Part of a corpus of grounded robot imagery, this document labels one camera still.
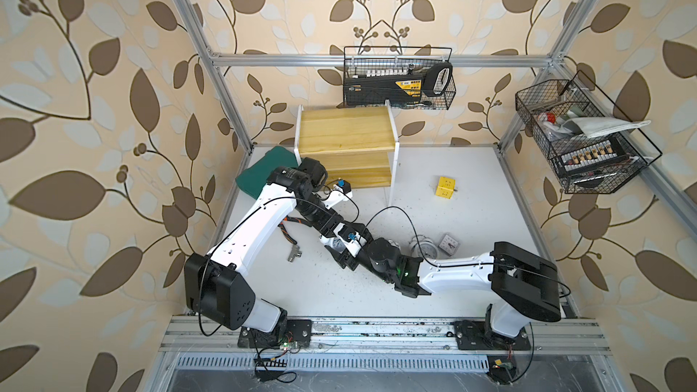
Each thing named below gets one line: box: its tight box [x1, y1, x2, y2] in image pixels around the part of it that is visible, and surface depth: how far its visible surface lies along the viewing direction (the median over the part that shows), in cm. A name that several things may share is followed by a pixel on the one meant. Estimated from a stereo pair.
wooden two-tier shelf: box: [294, 99, 401, 206], surface depth 81 cm
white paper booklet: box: [562, 117, 652, 138], surface depth 64 cm
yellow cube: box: [435, 176, 457, 199], surface depth 104 cm
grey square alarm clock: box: [437, 233, 462, 257], surface depth 91 cm
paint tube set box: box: [559, 137, 629, 174], surface depth 68 cm
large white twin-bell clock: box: [408, 234, 439, 260], surface depth 88 cm
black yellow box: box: [343, 73, 427, 107], surface depth 85 cm
